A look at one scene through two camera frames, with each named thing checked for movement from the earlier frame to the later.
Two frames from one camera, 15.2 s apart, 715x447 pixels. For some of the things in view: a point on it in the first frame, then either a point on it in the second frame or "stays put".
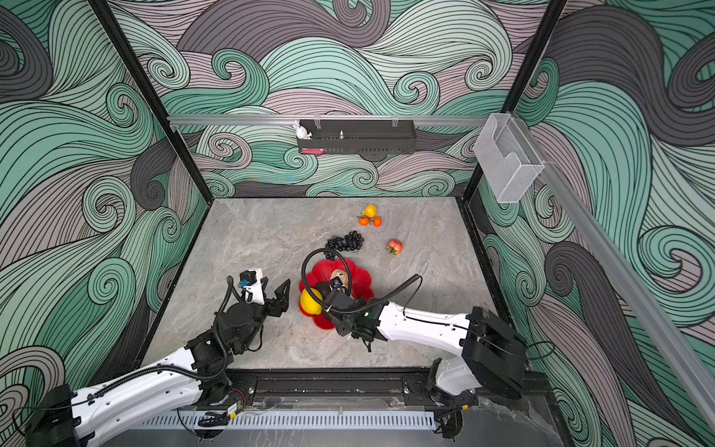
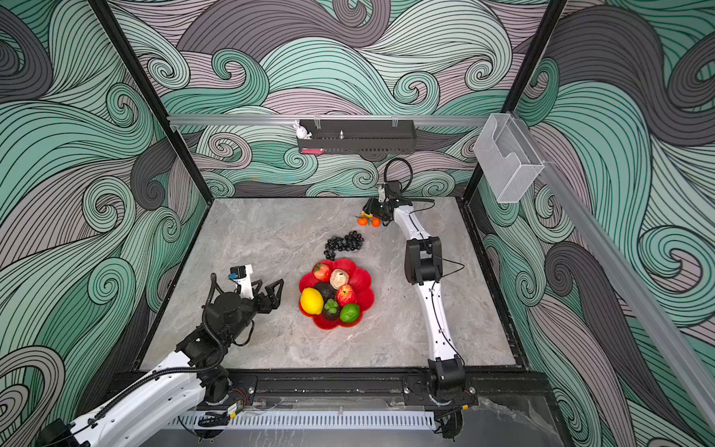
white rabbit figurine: x=302 y=131 stays put
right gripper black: x=343 y=329 to x=372 y=206
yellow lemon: x=310 y=304 stays put
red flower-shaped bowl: x=320 y=273 stays put
